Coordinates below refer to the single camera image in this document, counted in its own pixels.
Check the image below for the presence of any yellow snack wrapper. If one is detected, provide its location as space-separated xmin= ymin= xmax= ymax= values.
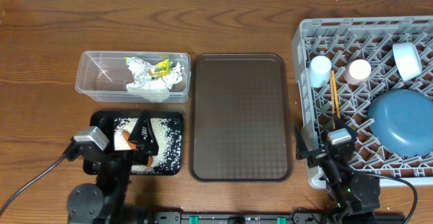
xmin=149 ymin=59 xmax=171 ymax=78

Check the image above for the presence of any crumpled silver foil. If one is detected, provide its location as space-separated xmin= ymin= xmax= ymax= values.
xmin=124 ymin=57 xmax=152 ymax=83

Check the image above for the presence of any grey dishwasher rack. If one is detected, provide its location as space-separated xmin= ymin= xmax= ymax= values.
xmin=292 ymin=16 xmax=432 ymax=186

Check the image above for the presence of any pile of rice grains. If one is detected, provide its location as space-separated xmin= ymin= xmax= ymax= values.
xmin=114 ymin=118 xmax=183 ymax=175

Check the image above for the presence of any black waste tray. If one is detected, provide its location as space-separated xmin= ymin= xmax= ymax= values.
xmin=90 ymin=110 xmax=183 ymax=176

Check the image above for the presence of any pink cup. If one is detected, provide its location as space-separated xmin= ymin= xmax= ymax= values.
xmin=343 ymin=59 xmax=371 ymax=85

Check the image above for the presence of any crumpled white tissue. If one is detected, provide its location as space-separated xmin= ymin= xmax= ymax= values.
xmin=126 ymin=63 xmax=184 ymax=103

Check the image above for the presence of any wooden chopstick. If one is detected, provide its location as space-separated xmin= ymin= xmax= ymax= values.
xmin=329 ymin=70 xmax=336 ymax=129
xmin=331 ymin=70 xmax=341 ymax=118

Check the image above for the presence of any light blue cup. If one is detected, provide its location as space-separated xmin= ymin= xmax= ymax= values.
xmin=309 ymin=55 xmax=332 ymax=88

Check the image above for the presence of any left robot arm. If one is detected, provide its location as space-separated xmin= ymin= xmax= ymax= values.
xmin=64 ymin=112 xmax=159 ymax=223

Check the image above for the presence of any clear plastic waste bin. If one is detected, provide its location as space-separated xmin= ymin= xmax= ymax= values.
xmin=75 ymin=51 xmax=191 ymax=103

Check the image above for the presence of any light blue bowl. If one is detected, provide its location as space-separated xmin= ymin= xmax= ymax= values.
xmin=392 ymin=43 xmax=422 ymax=81

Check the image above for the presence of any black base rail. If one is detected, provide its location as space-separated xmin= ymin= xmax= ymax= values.
xmin=148 ymin=210 xmax=405 ymax=224

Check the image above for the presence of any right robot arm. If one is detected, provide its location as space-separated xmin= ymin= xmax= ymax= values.
xmin=295 ymin=115 xmax=380 ymax=223

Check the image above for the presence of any orange carrot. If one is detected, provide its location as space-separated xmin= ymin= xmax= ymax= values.
xmin=122 ymin=131 xmax=153 ymax=166

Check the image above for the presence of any dark blue plate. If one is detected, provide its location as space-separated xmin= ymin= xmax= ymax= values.
xmin=367 ymin=89 xmax=432 ymax=157

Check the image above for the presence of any brown serving tray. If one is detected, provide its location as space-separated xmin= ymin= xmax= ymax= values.
xmin=189 ymin=53 xmax=294 ymax=182

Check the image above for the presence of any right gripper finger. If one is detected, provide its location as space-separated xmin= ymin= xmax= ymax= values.
xmin=323 ymin=115 xmax=358 ymax=139
xmin=294 ymin=127 xmax=309 ymax=160

